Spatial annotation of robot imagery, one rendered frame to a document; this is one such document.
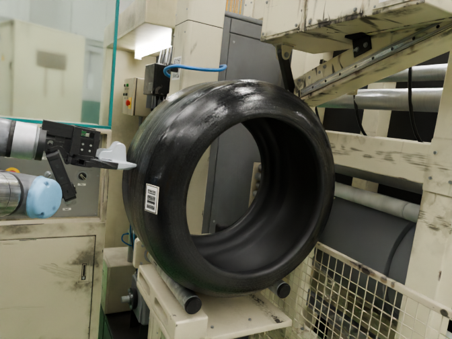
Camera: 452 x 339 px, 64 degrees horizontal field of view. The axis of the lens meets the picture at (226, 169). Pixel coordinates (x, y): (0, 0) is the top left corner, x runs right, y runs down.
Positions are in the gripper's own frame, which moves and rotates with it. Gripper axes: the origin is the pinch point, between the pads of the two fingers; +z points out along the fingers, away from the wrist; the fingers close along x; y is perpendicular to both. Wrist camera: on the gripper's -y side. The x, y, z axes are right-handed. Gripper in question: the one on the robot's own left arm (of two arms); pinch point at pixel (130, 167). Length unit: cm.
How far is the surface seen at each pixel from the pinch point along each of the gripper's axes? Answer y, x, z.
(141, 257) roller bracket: -31.8, 25.1, 16.1
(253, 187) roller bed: -5, 39, 63
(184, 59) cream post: 33.3, 27.8, 17.6
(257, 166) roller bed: 3, 39, 62
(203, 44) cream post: 40, 27, 23
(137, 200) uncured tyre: -6.5, -5.2, 1.8
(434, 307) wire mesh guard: -16, -40, 64
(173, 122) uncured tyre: 12.6, -7.8, 5.4
